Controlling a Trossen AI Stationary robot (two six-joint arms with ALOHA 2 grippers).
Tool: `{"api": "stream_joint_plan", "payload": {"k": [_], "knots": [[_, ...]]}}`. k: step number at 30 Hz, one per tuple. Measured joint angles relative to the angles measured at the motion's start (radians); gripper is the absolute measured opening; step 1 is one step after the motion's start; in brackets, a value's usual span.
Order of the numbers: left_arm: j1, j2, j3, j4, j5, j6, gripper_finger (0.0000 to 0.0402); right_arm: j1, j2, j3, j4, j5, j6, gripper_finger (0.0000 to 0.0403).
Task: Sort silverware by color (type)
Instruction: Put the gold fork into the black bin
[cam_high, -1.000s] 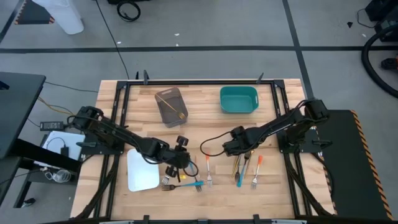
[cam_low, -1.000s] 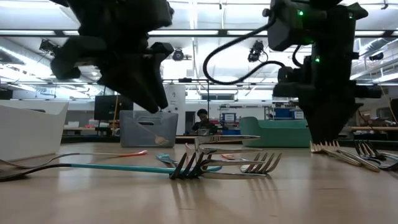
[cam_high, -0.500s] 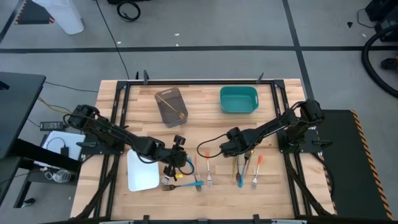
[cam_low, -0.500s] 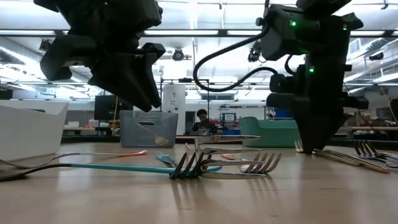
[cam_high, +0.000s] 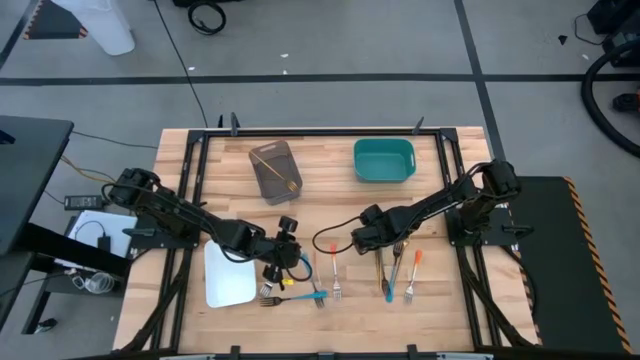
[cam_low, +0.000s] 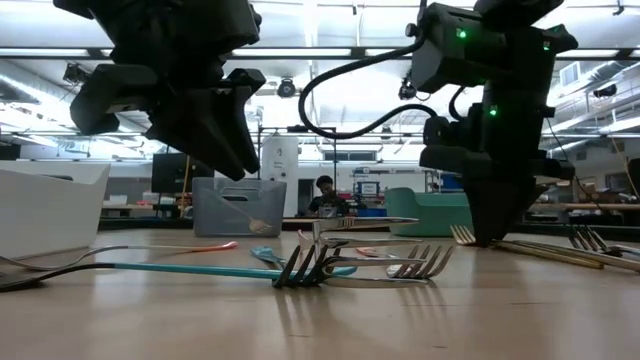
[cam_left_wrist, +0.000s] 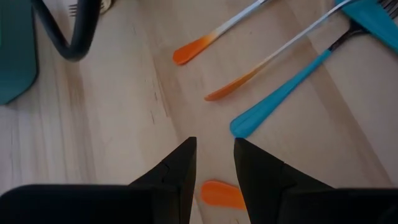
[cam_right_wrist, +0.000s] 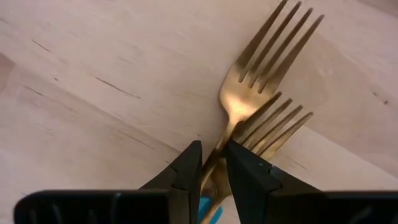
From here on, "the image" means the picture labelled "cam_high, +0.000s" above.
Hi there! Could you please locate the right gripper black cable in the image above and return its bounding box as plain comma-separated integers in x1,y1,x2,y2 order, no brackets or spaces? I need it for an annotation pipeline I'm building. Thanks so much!
311,216,362,256

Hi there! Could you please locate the large black hazard-striped mat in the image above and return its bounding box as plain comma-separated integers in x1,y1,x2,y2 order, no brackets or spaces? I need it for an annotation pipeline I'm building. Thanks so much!
502,175,634,355

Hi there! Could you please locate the black floor object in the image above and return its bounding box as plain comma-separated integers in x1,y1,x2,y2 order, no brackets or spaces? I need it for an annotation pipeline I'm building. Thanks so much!
612,92,640,114

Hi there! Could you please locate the yellow cable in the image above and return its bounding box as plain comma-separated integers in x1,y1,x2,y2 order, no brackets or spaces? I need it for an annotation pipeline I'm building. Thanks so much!
59,154,116,185

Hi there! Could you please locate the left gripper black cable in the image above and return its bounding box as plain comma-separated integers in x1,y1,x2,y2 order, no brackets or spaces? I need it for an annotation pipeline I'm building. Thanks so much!
287,252,314,283

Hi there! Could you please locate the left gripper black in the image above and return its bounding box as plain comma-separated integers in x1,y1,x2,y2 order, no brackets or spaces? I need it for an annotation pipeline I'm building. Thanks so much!
257,234,303,292

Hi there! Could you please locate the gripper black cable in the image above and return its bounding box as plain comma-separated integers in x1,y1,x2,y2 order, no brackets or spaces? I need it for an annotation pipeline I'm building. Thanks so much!
287,252,314,283
311,216,362,256

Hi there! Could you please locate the grey translucent plastic bin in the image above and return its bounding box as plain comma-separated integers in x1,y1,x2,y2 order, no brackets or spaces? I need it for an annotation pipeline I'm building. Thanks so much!
248,139,304,206

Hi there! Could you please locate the clear plastic cup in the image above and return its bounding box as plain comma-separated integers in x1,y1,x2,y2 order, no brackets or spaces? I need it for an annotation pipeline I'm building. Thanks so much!
72,272,117,295

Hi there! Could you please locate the white plastic bin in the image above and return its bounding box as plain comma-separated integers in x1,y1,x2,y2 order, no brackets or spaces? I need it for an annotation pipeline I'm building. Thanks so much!
203,238,258,309

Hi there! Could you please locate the grey desk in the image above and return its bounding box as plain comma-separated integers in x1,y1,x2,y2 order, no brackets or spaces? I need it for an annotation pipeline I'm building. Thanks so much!
0,115,132,334

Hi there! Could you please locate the small black hazard-striped mat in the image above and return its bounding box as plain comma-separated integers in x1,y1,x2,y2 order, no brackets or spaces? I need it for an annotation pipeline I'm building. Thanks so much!
22,0,89,41

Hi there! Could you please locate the long black floor cable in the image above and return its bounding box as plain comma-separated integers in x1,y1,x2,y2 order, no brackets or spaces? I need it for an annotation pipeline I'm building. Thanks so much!
152,0,209,128

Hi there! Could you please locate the black equipment stack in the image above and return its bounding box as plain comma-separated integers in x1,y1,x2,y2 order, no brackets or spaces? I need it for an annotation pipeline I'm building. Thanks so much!
587,0,640,69

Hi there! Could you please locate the thick black hose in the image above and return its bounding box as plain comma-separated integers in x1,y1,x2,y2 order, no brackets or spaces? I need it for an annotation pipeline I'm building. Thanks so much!
580,42,640,159

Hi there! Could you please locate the long black power adapter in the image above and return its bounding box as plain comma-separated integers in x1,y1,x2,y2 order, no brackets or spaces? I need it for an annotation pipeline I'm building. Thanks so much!
63,194,104,211

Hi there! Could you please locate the coiled black cable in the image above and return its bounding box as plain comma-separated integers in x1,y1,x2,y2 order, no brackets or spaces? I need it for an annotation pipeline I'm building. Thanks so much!
187,1,227,36

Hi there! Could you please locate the teal plastic bin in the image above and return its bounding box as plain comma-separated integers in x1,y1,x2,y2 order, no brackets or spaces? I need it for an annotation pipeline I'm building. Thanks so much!
353,138,417,184

